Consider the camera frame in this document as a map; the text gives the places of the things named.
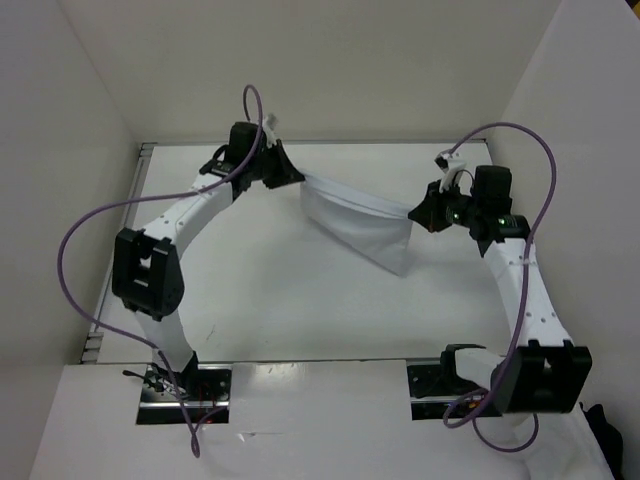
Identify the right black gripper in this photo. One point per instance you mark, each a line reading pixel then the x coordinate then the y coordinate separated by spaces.
pixel 428 212

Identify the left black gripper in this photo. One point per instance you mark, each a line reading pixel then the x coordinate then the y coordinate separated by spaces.
pixel 286 173

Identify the white skirt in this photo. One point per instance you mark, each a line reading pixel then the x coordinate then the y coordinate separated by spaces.
pixel 374 227

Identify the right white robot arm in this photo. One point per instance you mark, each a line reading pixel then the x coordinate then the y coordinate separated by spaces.
pixel 543 370

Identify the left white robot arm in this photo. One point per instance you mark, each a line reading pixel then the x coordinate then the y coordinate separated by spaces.
pixel 147 275

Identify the white folded cloth pile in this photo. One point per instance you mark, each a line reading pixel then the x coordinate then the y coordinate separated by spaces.
pixel 565 448

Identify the dark navy cloth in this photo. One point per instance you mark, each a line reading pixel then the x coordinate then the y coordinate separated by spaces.
pixel 608 438

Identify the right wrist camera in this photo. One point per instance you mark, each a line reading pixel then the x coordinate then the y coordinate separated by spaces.
pixel 451 166

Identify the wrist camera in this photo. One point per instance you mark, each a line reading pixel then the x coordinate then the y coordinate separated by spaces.
pixel 269 125
pixel 451 166

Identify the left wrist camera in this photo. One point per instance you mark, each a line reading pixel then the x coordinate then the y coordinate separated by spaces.
pixel 269 125

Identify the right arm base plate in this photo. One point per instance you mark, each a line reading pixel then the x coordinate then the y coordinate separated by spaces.
pixel 431 390

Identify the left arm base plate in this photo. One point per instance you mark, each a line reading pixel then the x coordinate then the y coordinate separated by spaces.
pixel 206 402

